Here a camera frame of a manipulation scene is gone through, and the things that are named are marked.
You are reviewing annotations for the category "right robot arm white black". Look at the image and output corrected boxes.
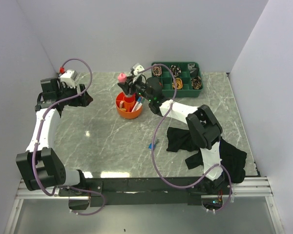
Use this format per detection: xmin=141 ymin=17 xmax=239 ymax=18
xmin=118 ymin=73 xmax=224 ymax=194

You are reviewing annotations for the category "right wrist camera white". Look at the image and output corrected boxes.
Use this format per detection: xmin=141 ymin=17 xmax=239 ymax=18
xmin=131 ymin=63 xmax=145 ymax=76

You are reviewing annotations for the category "aluminium rail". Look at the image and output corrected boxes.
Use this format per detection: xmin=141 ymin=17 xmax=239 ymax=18
xmin=15 ymin=177 xmax=273 ymax=199

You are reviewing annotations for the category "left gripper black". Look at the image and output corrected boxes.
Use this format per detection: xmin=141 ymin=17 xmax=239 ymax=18
xmin=57 ymin=82 xmax=93 ymax=107

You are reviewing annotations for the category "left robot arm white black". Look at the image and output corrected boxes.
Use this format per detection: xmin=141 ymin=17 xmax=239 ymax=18
xmin=16 ymin=76 xmax=93 ymax=196

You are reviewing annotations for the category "purple cable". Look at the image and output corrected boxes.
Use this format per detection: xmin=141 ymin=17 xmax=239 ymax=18
xmin=32 ymin=58 xmax=105 ymax=216
xmin=141 ymin=64 xmax=234 ymax=213

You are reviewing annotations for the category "black base beam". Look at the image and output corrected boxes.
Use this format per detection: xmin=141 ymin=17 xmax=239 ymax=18
xmin=58 ymin=177 xmax=232 ymax=208

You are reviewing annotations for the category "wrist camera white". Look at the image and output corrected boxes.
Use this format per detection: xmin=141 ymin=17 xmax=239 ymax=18
xmin=131 ymin=63 xmax=145 ymax=76
xmin=59 ymin=67 xmax=78 ymax=88

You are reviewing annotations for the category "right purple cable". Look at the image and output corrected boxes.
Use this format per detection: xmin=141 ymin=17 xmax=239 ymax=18
xmin=141 ymin=64 xmax=234 ymax=213

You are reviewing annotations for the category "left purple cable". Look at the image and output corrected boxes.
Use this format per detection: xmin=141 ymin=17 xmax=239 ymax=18
xmin=32 ymin=58 xmax=105 ymax=216

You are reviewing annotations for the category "clear pencil case pink cap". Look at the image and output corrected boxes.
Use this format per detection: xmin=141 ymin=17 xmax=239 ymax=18
xmin=117 ymin=73 xmax=134 ymax=101

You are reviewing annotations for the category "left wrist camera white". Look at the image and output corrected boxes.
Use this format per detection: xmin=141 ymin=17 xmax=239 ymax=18
xmin=59 ymin=67 xmax=78 ymax=88

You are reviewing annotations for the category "orange round organizer container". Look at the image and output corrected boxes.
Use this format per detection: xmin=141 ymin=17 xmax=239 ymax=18
xmin=115 ymin=92 xmax=143 ymax=119

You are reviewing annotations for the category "black cloth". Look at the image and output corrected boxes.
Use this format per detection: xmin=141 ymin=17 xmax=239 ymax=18
xmin=167 ymin=127 xmax=247 ymax=183

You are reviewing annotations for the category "green compartment tray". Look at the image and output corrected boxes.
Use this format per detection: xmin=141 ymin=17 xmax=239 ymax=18
xmin=152 ymin=61 xmax=203 ymax=98

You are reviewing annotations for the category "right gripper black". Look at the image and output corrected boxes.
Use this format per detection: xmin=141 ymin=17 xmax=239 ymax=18
xmin=118 ymin=75 xmax=153 ymax=102

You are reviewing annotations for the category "blue white pen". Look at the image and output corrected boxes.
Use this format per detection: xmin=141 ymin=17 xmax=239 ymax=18
xmin=132 ymin=97 xmax=142 ymax=112

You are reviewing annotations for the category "green cap white pen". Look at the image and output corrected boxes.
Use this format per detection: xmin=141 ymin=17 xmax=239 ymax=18
xmin=136 ymin=98 xmax=145 ymax=111

